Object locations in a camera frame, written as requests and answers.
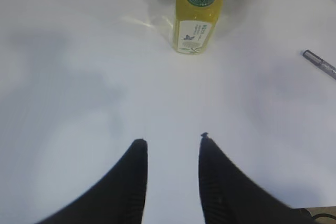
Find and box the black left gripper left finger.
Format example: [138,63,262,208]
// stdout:
[42,139,148,223]

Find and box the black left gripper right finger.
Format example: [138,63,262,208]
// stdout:
[198,133,314,223]

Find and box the silver glitter pen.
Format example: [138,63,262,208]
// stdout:
[301,50,336,79]

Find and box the yellow tea bottle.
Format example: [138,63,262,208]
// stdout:
[173,0,223,55]

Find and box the black cable under table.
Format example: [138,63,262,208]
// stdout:
[311,212,336,221]

